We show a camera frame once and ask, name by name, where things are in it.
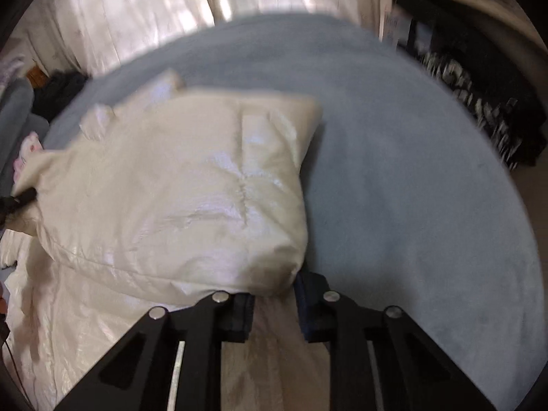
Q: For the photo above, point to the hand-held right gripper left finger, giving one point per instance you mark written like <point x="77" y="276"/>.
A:
<point x="241" y="317"/>

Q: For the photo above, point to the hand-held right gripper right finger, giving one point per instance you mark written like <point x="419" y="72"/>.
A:
<point x="308" y="308"/>

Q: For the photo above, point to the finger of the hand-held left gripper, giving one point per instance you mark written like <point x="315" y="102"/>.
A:
<point x="23" y="196"/>

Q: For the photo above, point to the dark clothes pile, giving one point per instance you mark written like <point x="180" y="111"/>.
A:
<point x="58" y="90"/>

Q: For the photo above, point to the pink and white plush toy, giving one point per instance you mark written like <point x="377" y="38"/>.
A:
<point x="28" y="147"/>

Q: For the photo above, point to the grey-blue bed blanket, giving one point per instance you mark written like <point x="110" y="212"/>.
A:
<point x="385" y="180"/>

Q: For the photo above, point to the white leaf-print curtain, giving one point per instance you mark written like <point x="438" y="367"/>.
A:
<point x="128" y="8"/>

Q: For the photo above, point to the black printed cloth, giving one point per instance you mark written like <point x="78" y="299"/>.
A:
<point x="483" y="77"/>

